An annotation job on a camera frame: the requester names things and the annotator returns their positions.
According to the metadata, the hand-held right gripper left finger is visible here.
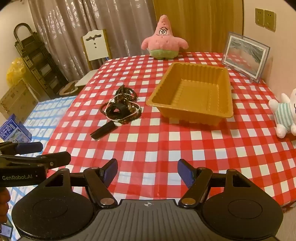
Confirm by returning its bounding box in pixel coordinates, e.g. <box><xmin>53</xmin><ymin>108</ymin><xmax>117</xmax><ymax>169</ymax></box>
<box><xmin>45</xmin><ymin>158</ymin><xmax>118</xmax><ymax>208</ymax></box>

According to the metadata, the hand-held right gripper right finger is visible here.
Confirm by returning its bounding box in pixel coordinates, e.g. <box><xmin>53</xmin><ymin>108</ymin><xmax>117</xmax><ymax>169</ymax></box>
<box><xmin>178</xmin><ymin>159</ymin><xmax>251</xmax><ymax>208</ymax></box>

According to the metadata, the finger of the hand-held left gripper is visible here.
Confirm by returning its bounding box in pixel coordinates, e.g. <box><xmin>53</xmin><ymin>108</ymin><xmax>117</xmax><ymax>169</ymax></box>
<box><xmin>0</xmin><ymin>142</ymin><xmax>43</xmax><ymax>155</ymax></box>
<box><xmin>0</xmin><ymin>152</ymin><xmax>71</xmax><ymax>172</ymax></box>

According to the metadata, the silver bead bracelet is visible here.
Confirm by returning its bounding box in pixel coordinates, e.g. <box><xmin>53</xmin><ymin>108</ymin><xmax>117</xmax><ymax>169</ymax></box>
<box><xmin>105</xmin><ymin>103</ymin><xmax>142</xmax><ymax>121</ymax></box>

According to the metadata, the golden plastic tray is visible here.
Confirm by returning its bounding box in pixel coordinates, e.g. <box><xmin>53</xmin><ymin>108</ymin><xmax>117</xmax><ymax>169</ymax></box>
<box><xmin>146</xmin><ymin>62</ymin><xmax>234</xmax><ymax>127</ymax></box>

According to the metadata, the person's left hand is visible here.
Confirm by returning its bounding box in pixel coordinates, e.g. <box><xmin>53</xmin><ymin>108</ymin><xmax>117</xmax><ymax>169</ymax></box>
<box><xmin>0</xmin><ymin>188</ymin><xmax>10</xmax><ymax>223</ymax></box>

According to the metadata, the blue milk carton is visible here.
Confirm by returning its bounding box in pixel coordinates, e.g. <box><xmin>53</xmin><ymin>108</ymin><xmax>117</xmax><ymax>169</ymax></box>
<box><xmin>0</xmin><ymin>113</ymin><xmax>32</xmax><ymax>143</ymax></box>

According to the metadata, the blue white checkered cloth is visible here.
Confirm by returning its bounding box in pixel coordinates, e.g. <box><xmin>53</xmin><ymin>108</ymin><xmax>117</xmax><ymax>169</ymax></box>
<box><xmin>0</xmin><ymin>95</ymin><xmax>78</xmax><ymax>241</ymax></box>

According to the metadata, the black bar clip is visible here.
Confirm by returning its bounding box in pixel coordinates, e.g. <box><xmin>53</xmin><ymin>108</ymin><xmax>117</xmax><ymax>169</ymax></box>
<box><xmin>90</xmin><ymin>122</ymin><xmax>117</xmax><ymax>140</ymax></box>

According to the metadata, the red white checkered tablecloth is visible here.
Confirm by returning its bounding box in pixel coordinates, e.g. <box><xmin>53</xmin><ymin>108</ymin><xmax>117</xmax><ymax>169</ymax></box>
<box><xmin>42</xmin><ymin>51</ymin><xmax>296</xmax><ymax>207</ymax></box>

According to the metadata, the cardboard box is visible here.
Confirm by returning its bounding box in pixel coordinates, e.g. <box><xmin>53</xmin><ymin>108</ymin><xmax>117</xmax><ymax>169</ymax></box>
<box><xmin>0</xmin><ymin>79</ymin><xmax>39</xmax><ymax>121</ymax></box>

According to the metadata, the beige slipper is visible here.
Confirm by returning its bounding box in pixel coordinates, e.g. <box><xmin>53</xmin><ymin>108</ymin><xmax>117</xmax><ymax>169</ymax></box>
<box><xmin>59</xmin><ymin>80</ymin><xmax>80</xmax><ymax>96</ymax></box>

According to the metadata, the yellow plastic bag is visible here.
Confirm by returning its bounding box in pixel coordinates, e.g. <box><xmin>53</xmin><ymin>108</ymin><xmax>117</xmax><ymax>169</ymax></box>
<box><xmin>6</xmin><ymin>57</ymin><xmax>26</xmax><ymax>87</ymax></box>

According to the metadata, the dark folding rack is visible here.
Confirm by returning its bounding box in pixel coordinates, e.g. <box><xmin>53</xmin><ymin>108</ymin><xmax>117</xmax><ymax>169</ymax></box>
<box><xmin>14</xmin><ymin>23</ymin><xmax>69</xmax><ymax>99</ymax></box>

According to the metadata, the white plush toy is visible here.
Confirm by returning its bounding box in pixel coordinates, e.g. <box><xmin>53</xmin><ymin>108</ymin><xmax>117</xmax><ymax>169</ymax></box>
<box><xmin>268</xmin><ymin>88</ymin><xmax>296</xmax><ymax>139</ymax></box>

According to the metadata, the white wooden chair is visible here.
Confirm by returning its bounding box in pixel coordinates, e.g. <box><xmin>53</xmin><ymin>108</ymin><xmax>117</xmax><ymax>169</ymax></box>
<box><xmin>75</xmin><ymin>29</ymin><xmax>113</xmax><ymax>88</ymax></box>

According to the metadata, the pink star plush toy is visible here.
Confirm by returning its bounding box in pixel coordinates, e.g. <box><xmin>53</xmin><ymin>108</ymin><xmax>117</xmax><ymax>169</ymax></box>
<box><xmin>142</xmin><ymin>15</ymin><xmax>189</xmax><ymax>59</ymax></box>

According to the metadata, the grey patterned curtain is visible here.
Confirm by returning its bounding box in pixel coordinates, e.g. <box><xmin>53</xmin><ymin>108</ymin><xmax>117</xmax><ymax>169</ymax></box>
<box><xmin>28</xmin><ymin>0</ymin><xmax>160</xmax><ymax>73</ymax></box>

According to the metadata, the sand art picture frame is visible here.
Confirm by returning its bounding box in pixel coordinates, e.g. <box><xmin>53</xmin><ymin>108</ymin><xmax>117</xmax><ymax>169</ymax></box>
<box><xmin>221</xmin><ymin>32</ymin><xmax>270</xmax><ymax>83</ymax></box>

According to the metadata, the wall socket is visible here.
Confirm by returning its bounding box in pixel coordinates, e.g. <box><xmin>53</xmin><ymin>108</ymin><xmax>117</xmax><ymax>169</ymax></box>
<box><xmin>264</xmin><ymin>10</ymin><xmax>276</xmax><ymax>32</ymax></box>
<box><xmin>255</xmin><ymin>8</ymin><xmax>265</xmax><ymax>26</ymax></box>

